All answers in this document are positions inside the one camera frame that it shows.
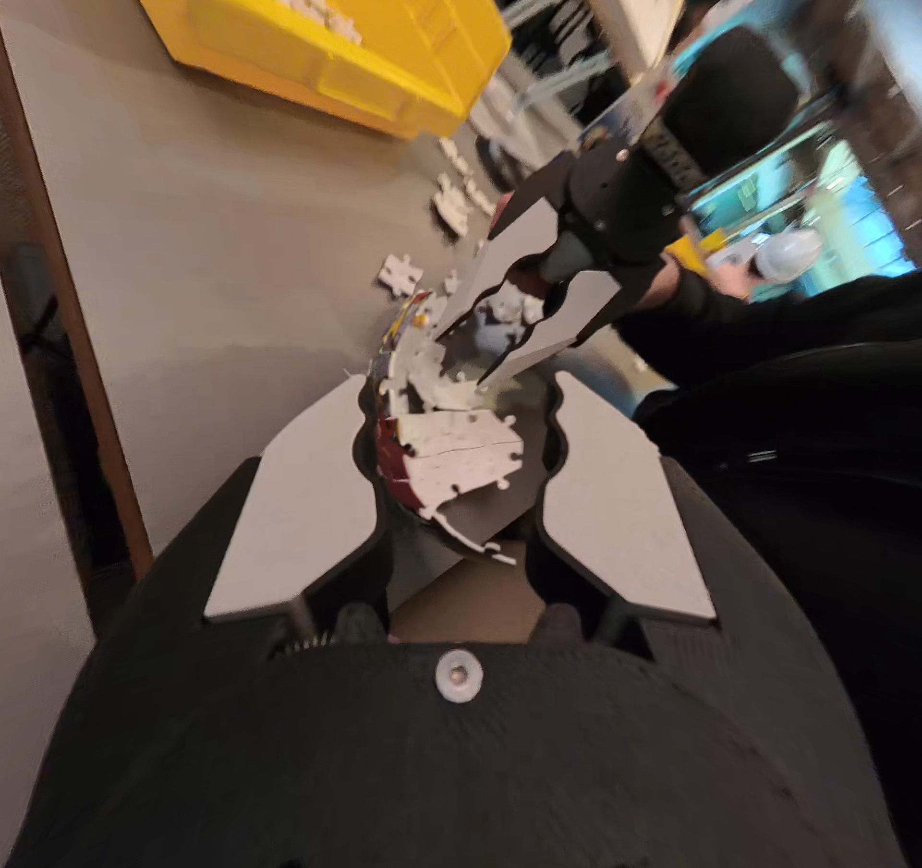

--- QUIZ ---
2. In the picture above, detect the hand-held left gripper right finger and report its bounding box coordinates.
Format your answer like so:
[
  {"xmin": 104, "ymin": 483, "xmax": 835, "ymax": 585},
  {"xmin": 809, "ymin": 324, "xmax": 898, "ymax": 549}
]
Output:
[{"xmin": 526, "ymin": 370, "xmax": 720, "ymax": 640}]

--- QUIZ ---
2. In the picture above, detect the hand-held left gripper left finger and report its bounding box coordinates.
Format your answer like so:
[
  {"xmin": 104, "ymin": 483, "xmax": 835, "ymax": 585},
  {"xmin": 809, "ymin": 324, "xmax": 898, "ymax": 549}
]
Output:
[{"xmin": 204, "ymin": 374, "xmax": 396, "ymax": 640}]

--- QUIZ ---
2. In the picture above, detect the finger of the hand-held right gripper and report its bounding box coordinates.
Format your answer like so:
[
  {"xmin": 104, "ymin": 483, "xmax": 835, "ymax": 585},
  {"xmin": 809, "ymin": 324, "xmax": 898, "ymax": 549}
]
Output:
[
  {"xmin": 432, "ymin": 198, "xmax": 563, "ymax": 342},
  {"xmin": 477, "ymin": 269, "xmax": 624, "ymax": 388}
]

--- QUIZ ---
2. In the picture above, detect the partly built puzzle ball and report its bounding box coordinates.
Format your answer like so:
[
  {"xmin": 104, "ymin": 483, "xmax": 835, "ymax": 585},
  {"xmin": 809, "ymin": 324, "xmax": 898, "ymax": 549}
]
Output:
[{"xmin": 367, "ymin": 290, "xmax": 527, "ymax": 568}]

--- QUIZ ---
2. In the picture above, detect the person's right forearm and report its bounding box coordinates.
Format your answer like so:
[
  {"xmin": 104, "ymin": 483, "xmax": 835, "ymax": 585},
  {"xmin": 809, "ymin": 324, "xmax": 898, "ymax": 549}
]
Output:
[{"xmin": 618, "ymin": 270, "xmax": 922, "ymax": 386}]

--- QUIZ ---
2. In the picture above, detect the person's right hand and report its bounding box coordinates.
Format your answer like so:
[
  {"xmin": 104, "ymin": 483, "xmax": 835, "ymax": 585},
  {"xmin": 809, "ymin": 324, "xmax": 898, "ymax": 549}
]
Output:
[{"xmin": 634, "ymin": 256, "xmax": 757, "ymax": 311}]

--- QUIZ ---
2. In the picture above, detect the yellow plastic bin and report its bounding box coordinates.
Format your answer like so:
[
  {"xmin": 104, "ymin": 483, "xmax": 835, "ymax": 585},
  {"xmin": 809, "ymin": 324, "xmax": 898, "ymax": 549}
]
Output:
[{"xmin": 108, "ymin": 0, "xmax": 514, "ymax": 140}]

